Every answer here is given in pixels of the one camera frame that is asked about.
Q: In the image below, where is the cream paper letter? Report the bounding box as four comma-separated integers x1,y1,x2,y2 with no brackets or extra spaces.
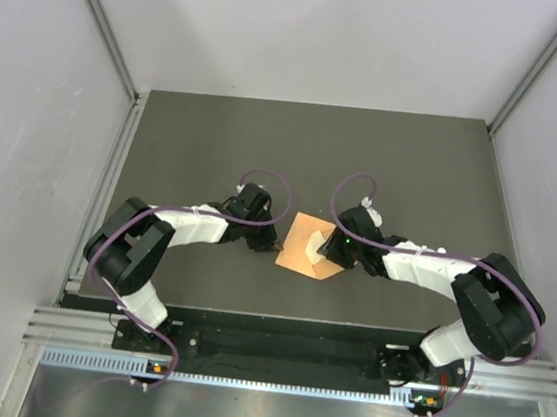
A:
305,230,325,265

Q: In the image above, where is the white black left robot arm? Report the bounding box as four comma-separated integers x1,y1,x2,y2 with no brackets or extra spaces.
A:
82,183,278,352

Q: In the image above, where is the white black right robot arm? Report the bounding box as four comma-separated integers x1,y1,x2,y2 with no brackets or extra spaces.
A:
317,204,546,382

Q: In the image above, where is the aluminium base profile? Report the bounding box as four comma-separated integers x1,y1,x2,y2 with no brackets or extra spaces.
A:
22,306,557,402

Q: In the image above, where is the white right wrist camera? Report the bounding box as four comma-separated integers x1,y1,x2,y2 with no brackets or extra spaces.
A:
361,196,383,228

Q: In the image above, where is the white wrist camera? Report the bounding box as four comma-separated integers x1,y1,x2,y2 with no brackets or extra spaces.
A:
361,196,383,228
236,182,265,193

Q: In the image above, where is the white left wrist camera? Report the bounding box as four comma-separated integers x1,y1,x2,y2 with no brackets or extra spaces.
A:
236,182,265,193

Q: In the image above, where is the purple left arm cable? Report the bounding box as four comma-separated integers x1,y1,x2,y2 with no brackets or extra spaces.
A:
75,149,296,405

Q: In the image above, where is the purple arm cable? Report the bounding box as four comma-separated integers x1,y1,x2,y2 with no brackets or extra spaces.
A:
75,149,296,405
308,169,557,417

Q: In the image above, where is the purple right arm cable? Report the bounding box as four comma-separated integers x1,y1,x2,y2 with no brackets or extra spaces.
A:
308,169,557,417

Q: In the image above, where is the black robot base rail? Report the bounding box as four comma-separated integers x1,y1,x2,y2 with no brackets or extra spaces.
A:
110,313,474,395

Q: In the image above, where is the white slotted cable duct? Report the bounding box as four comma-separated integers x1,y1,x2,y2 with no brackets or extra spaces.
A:
40,345,445,413

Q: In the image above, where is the left aluminium frame post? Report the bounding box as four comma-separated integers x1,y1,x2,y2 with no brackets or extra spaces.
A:
85,0,140,102

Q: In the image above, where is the aluminium frame post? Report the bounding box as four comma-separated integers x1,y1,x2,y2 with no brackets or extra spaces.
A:
85,0,140,102
487,29,557,139

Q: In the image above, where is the right aluminium frame post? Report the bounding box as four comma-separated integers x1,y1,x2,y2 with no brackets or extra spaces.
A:
487,29,557,139

